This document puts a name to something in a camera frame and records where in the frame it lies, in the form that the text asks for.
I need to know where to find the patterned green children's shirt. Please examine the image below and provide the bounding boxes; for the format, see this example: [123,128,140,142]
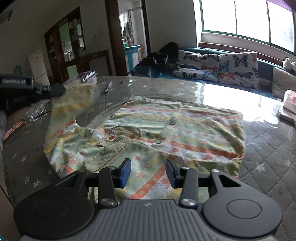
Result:
[44,84,245,200]

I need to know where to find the white refrigerator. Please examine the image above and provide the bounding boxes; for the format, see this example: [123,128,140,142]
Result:
[28,50,50,85]

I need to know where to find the clear plastic food container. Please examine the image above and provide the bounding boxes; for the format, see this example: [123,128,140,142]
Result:
[63,70,97,86]

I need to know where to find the dark wooden display cabinet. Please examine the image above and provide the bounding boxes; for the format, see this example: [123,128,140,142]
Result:
[44,8,112,84]

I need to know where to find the black marker pen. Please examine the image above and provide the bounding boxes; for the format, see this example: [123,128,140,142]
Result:
[104,81,112,93]

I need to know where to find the round glass turntable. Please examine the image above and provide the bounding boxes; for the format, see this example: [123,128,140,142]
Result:
[86,96,142,128]

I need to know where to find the grey quilted star tablecloth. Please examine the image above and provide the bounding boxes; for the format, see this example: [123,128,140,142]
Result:
[2,76,295,240]

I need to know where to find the blue white cabinet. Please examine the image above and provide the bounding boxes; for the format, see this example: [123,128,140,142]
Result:
[123,45,141,72]

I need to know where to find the tissue pack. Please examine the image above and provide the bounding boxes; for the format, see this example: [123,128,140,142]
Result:
[278,90,296,125]

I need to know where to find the black bag on sofa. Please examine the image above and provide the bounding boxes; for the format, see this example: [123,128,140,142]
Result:
[131,42,179,78]

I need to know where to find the grey cushion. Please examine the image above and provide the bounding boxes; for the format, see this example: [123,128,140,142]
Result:
[271,67,296,99]

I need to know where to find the left butterfly pillow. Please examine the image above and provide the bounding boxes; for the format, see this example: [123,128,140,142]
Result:
[172,50,220,82]

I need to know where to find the butterfly pillow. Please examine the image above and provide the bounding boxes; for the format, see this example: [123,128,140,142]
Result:
[217,52,260,89]
[172,50,220,82]

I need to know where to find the right butterfly pillow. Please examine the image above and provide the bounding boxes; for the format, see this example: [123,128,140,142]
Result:
[217,52,260,89]

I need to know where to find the blue sofa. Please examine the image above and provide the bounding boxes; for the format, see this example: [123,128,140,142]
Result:
[134,47,296,103]

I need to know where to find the white plush toy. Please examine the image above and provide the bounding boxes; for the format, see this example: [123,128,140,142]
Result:
[282,57,296,72]

